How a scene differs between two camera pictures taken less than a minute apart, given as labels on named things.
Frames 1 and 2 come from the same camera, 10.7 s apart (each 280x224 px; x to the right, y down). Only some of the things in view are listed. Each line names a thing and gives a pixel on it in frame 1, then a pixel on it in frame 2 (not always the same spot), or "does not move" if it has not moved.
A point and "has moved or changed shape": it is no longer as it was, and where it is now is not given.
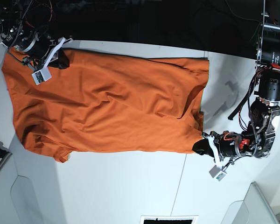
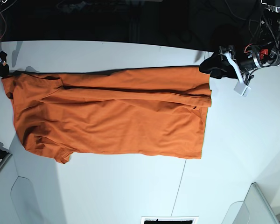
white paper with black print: x=179 y=219 does not move
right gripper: x=227 y=145 to x=247 y=60
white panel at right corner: x=255 y=209 does not move
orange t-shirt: x=109 y=101 has moved or changed shape
